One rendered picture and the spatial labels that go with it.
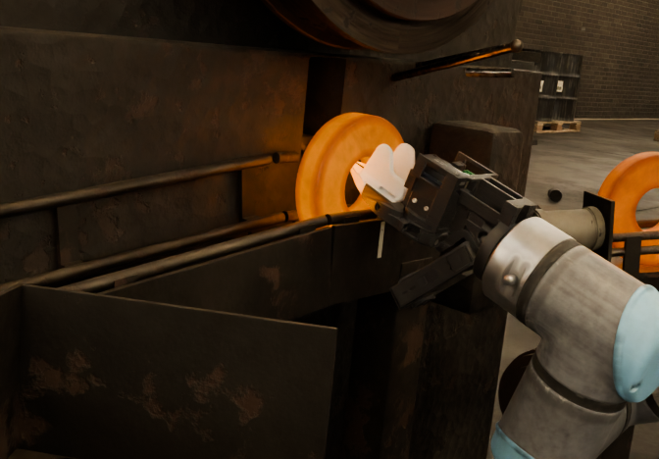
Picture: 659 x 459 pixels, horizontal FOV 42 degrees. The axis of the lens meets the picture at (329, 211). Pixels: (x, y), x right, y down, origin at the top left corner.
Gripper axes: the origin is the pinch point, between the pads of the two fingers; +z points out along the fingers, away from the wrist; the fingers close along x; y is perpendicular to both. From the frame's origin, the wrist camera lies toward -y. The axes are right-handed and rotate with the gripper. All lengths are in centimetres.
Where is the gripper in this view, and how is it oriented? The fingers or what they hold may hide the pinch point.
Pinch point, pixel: (358, 175)
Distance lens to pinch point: 93.2
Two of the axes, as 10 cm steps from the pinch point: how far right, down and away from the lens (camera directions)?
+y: 3.2, -8.7, -3.9
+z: -6.6, -5.0, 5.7
